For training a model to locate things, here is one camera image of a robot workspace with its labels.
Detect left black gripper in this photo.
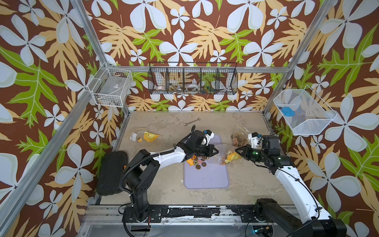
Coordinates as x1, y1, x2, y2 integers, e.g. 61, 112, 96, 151
192, 143, 219, 157

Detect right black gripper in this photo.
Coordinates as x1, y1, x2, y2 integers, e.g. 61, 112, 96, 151
234, 144, 268, 164

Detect clear bag of donuts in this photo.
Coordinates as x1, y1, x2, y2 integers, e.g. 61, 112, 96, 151
214, 144, 242, 166

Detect ziploc bag with cookies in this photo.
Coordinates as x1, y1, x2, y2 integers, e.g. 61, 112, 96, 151
129, 127, 161, 143

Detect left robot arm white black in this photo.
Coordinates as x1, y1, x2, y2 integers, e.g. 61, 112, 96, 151
118, 125, 219, 222

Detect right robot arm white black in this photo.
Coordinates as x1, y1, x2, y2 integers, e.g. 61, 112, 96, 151
236, 145, 347, 237

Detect clear bag of cookies back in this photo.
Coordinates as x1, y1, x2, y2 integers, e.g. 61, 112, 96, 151
231, 123, 251, 148

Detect pile of poured cookies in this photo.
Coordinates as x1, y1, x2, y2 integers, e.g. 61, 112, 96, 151
186, 155, 207, 170

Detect lavender plastic tray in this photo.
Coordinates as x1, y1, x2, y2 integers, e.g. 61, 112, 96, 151
184, 135, 230, 189

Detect silver wrench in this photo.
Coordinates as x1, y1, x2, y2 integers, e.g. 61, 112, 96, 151
184, 118, 201, 126

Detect blue object in basket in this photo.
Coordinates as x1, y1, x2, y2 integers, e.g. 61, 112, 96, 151
280, 107, 296, 117

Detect white mesh basket right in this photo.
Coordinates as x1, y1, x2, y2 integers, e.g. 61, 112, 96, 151
273, 86, 337, 136

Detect black tool case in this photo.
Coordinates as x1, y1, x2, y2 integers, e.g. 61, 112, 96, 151
96, 151, 128, 196

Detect black mounting rail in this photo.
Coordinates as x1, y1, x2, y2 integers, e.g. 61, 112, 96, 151
122, 204, 266, 223

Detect black wire basket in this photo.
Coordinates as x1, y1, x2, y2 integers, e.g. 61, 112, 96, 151
148, 62, 238, 95

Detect white wire basket left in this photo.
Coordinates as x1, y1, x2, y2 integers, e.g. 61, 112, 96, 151
88, 66, 134, 108

